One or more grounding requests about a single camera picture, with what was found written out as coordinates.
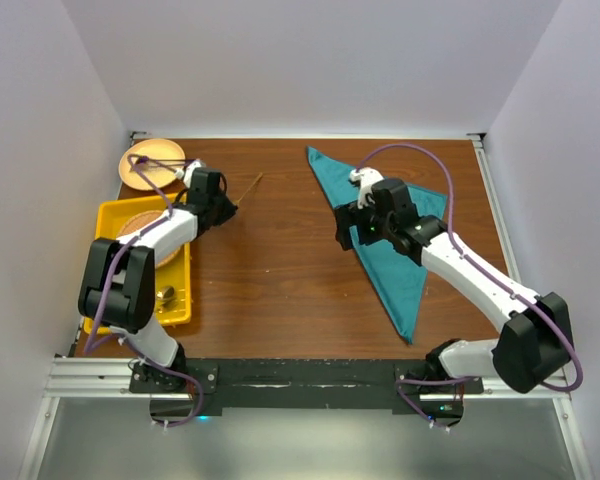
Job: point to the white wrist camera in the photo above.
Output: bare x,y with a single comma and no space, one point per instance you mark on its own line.
185,173
364,179

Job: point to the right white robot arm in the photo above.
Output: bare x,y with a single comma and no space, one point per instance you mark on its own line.
535,337

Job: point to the teal cloth napkin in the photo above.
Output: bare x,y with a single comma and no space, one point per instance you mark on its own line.
397,281

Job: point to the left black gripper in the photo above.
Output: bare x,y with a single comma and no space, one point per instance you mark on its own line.
228,212

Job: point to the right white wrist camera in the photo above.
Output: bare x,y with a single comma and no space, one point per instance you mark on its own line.
364,179

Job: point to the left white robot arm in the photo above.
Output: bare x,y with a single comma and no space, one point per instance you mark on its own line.
118,285

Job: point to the purple spoon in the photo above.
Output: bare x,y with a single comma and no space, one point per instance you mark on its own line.
149,162

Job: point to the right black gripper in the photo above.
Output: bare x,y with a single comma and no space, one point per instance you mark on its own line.
350,215

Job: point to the gold spoon green handle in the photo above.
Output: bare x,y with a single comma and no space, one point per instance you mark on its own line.
166,294

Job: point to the gold fork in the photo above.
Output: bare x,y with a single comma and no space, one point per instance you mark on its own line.
250,188

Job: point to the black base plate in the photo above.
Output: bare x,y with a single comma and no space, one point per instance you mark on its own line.
354,384

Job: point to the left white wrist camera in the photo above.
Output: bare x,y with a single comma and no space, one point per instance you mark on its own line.
185,173

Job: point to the orange woven round mat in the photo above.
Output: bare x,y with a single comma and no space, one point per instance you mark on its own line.
140,221

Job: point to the yellow plastic tray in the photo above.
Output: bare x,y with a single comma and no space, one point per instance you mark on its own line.
111,216

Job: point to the beige round plate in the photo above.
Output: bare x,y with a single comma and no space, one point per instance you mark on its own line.
164,158

